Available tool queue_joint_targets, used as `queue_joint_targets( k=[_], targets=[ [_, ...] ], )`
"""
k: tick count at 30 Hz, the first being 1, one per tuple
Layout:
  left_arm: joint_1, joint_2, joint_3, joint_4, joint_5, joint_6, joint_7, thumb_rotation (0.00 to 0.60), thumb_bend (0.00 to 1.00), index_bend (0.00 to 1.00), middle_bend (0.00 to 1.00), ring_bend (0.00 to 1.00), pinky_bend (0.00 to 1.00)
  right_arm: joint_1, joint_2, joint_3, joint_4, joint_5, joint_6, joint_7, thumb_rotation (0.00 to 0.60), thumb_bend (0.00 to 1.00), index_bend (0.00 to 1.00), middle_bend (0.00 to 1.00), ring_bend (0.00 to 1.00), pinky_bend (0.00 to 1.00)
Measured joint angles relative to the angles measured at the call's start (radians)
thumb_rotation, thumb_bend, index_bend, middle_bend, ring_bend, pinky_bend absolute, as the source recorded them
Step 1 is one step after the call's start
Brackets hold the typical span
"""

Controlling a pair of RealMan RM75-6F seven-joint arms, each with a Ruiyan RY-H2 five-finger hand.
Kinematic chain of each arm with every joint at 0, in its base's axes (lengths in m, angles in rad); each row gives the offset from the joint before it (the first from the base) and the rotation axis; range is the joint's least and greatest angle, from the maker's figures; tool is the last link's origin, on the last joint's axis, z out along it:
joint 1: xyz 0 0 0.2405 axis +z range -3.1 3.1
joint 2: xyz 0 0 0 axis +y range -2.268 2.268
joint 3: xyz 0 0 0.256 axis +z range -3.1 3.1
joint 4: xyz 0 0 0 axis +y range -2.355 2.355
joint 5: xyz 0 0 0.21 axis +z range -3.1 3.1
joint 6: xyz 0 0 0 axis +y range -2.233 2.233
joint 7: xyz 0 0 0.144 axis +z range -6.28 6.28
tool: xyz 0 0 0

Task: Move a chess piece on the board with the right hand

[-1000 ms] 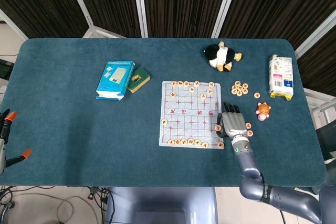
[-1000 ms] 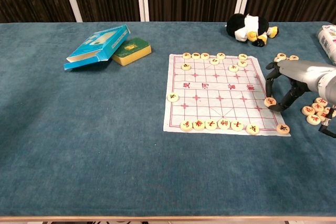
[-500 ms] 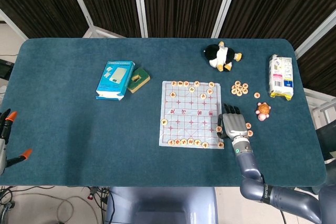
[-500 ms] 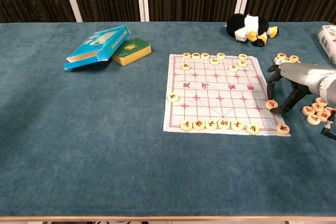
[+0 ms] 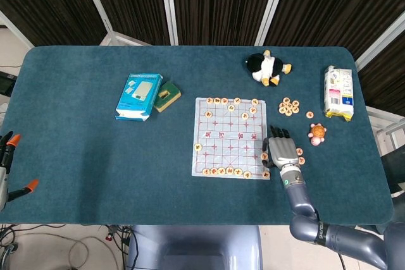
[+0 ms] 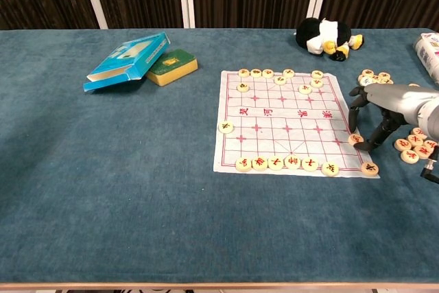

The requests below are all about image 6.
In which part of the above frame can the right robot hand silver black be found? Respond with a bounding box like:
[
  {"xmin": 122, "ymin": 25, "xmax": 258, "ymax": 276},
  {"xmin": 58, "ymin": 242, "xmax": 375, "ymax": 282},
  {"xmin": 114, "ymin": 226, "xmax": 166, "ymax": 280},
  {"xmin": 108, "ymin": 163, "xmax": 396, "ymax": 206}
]
[{"xmin": 348, "ymin": 83, "xmax": 422, "ymax": 152}]

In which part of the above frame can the Chinese chess board sheet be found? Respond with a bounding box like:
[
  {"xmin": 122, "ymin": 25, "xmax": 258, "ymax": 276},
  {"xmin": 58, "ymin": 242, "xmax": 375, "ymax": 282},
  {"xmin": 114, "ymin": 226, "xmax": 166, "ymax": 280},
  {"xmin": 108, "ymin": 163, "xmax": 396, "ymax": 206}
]
[{"xmin": 213, "ymin": 69, "xmax": 381, "ymax": 179}]

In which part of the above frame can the white tissue pack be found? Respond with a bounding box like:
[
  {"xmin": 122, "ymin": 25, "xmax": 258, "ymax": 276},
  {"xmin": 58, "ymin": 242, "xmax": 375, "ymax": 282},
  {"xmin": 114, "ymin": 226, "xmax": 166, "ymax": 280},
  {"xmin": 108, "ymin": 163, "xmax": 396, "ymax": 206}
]
[{"xmin": 413, "ymin": 32, "xmax": 439, "ymax": 85}]

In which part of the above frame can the black white penguin plush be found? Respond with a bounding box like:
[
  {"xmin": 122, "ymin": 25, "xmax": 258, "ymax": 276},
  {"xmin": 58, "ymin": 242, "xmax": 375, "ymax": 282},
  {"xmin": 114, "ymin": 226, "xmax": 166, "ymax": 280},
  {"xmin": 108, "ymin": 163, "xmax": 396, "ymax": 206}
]
[{"xmin": 295, "ymin": 17, "xmax": 365, "ymax": 62}]

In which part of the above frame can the small green box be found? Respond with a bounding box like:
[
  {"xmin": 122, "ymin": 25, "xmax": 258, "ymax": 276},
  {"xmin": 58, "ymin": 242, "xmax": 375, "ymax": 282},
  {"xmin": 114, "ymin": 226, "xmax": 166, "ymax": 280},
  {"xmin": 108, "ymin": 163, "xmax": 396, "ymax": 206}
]
[{"xmin": 146, "ymin": 48, "xmax": 199, "ymax": 87}]

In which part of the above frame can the blue cardboard scale box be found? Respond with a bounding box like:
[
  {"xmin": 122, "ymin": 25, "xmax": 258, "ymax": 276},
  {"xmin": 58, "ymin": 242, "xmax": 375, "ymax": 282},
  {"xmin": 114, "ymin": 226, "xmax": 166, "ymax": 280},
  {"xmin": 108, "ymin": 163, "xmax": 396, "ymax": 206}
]
[{"xmin": 83, "ymin": 31, "xmax": 171, "ymax": 93}]

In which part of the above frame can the blue felt table cloth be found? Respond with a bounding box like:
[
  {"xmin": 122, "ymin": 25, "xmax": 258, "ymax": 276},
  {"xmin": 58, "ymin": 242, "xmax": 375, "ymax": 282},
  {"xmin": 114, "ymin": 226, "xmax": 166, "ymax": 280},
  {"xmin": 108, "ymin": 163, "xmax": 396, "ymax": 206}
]
[{"xmin": 0, "ymin": 27, "xmax": 439, "ymax": 285}]

